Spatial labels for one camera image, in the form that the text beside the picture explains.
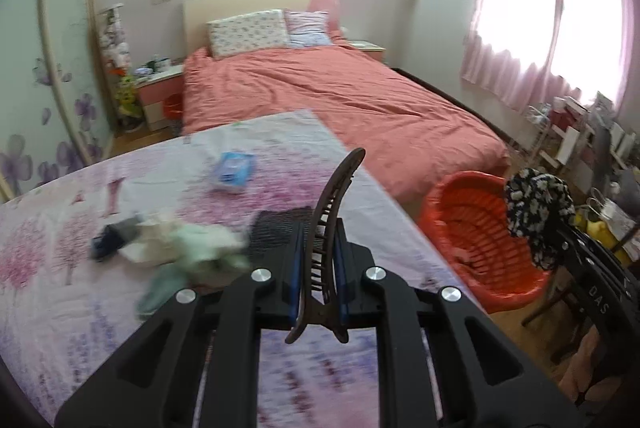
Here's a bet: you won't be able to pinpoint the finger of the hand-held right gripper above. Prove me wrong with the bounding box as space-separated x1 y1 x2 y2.
567 258 640 359
552 218 640 309

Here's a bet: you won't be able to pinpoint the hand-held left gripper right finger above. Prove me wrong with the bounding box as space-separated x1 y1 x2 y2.
332 218 583 428

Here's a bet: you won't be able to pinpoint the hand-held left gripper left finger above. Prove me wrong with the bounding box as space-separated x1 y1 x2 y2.
55 218 307 428

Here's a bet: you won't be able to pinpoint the brown hair claw clip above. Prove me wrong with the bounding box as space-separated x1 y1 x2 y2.
284 148 367 346

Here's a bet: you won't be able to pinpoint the black floral scrunchie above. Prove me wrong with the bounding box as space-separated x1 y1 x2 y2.
504 168 576 271

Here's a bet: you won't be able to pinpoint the light green cloth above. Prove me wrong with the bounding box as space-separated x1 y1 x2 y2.
136 225 253 316

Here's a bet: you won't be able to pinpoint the orange plastic basket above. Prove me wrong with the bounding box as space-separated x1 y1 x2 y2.
419 171 556 315

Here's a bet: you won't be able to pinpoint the person's right hand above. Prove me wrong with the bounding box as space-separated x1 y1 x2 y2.
559 325 621 409

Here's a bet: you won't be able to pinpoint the yellow bag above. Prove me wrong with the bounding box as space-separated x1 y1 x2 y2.
575 208 616 249

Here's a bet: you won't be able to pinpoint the black mesh item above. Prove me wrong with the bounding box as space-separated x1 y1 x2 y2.
247 207 313 269

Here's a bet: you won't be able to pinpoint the blue tissue pack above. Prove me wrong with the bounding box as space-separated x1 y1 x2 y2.
209 151 257 193

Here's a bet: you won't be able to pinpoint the white crumpled tissue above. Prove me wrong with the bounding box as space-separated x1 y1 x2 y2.
122 210 181 266

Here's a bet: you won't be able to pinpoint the bed with salmon duvet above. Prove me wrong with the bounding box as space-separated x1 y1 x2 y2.
181 42 512 209

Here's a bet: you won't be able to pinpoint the dark grey cloth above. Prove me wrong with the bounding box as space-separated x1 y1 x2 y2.
90 216 143 263

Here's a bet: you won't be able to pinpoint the small red bin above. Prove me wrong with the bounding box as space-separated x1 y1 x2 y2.
162 94 185 133

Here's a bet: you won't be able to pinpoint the floral purple pink tablecloth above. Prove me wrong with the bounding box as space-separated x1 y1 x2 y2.
0 109 493 428

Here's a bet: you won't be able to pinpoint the pink curtain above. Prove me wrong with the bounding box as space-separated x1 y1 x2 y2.
460 0 636 113

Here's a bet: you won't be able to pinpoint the pink nightstand with clutter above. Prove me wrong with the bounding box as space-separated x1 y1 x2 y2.
135 64 186 132

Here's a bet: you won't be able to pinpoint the yellow green plush toy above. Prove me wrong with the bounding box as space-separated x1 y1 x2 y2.
116 75 138 119

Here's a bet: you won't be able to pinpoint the pink striped pillow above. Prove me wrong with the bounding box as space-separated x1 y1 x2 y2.
284 10 333 48

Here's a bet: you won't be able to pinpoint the white floral pillow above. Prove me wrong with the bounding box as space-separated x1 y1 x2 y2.
206 8 291 60

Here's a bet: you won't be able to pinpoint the cream and pink headboard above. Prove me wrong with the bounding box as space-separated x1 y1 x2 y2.
182 0 341 58

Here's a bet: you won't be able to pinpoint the hanging plush toys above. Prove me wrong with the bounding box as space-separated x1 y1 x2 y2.
97 4 133 73

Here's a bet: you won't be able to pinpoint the flower print sliding wardrobe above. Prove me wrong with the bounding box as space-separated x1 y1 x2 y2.
0 0 118 203

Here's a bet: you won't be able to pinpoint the white wire rack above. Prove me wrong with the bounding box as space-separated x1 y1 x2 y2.
520 105 556 163

